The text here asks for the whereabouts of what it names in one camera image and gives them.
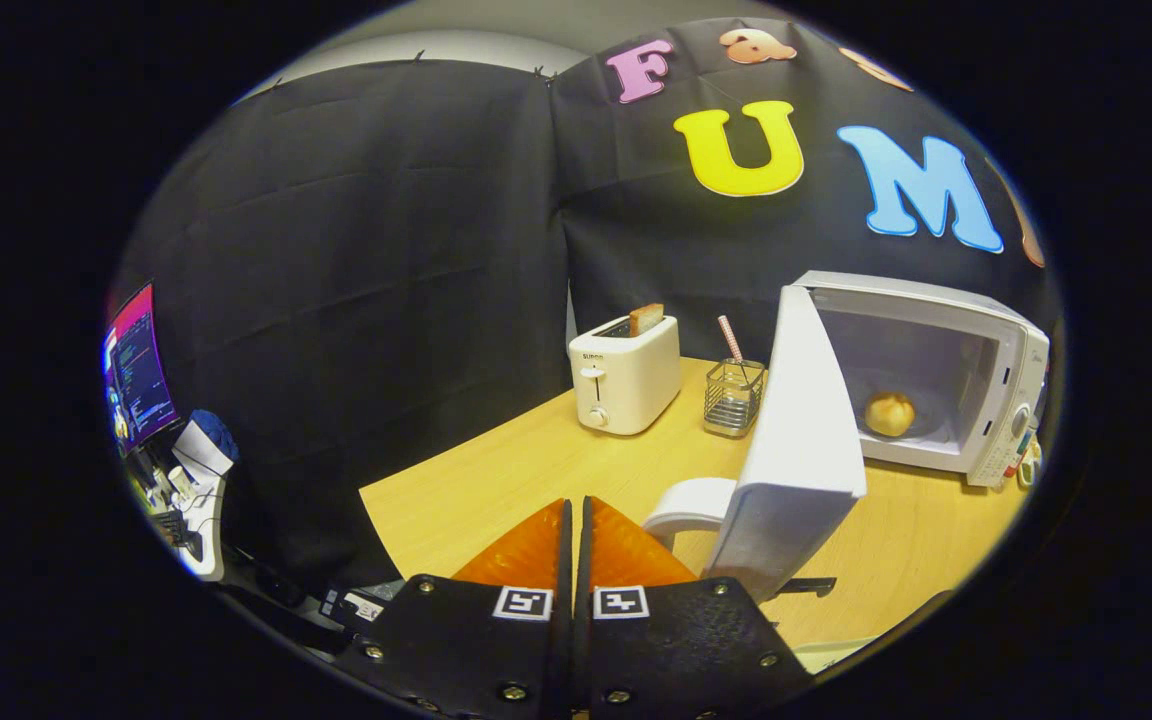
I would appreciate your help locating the white microwave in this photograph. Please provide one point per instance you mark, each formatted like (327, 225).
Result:
(796, 440)

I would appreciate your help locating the black backdrop cloth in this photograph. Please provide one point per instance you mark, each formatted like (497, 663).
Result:
(366, 250)

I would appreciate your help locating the toast slice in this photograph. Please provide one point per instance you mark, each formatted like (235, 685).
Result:
(646, 319)

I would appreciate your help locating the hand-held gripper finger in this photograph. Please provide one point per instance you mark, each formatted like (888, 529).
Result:
(586, 650)
(564, 650)

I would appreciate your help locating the golden bread roll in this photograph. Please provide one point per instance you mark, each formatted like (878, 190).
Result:
(890, 414)

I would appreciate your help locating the computer monitor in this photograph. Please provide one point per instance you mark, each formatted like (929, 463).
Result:
(141, 370)

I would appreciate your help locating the pink striped straw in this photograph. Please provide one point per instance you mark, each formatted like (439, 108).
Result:
(730, 338)

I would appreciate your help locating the white tray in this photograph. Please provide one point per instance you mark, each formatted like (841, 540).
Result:
(831, 653)

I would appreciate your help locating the white roll with blue cap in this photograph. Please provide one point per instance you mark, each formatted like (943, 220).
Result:
(204, 442)

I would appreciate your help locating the white toaster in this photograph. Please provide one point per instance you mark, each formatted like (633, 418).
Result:
(626, 380)

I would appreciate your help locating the white divided bean dish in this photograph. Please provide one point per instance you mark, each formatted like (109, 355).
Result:
(1031, 465)

